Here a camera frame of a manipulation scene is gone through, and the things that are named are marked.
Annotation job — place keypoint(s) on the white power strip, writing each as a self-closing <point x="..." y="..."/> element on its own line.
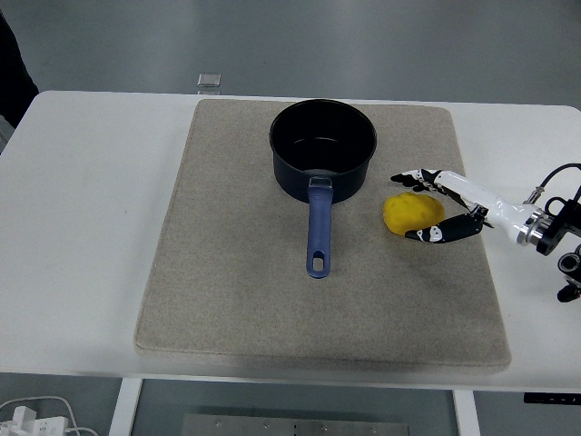
<point x="32" y="424"/>

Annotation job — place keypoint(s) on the black table control panel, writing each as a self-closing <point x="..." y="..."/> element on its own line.
<point x="551" y="398"/>

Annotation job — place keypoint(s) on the grey metal plate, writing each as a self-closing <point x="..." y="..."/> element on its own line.
<point x="295" y="426"/>

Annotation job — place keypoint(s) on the white table leg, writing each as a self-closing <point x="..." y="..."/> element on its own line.
<point x="123" y="409"/>
<point x="465" y="415"/>

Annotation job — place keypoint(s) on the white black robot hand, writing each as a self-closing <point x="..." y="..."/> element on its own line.
<point x="472" y="191"/>

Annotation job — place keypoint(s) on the person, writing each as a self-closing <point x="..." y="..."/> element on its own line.
<point x="11" y="82"/>

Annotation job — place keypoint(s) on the beige fabric mat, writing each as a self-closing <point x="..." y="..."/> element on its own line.
<point x="227" y="272"/>

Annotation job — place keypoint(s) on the small silver floor plate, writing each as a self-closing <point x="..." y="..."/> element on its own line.
<point x="209" y="80"/>

